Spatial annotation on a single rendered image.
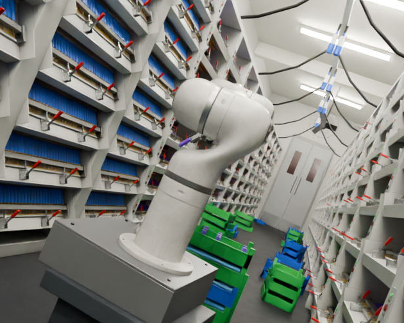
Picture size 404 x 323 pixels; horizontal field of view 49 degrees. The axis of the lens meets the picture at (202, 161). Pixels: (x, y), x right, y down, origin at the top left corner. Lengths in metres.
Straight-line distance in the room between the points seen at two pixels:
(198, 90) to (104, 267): 0.43
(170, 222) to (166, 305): 0.18
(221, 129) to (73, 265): 0.43
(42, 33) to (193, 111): 0.68
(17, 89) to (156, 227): 0.71
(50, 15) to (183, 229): 0.83
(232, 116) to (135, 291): 0.42
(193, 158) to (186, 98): 0.13
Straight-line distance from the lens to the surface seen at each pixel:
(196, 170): 0.97
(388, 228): 1.87
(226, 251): 1.73
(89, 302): 0.97
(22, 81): 1.50
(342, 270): 2.56
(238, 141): 0.97
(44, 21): 1.50
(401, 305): 1.18
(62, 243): 1.02
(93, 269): 0.98
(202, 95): 0.99
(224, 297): 1.76
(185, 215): 0.99
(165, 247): 1.00
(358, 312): 1.71
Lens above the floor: 0.61
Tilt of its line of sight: 1 degrees up
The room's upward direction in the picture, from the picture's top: 23 degrees clockwise
